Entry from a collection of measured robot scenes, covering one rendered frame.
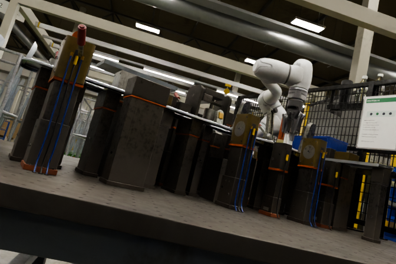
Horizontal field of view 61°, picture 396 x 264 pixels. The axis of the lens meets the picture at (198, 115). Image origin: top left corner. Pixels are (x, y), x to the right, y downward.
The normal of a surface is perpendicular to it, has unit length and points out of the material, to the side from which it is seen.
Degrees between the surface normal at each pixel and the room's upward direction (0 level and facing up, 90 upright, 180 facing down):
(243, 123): 90
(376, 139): 90
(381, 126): 90
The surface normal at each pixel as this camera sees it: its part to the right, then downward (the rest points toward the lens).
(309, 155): -0.82, -0.29
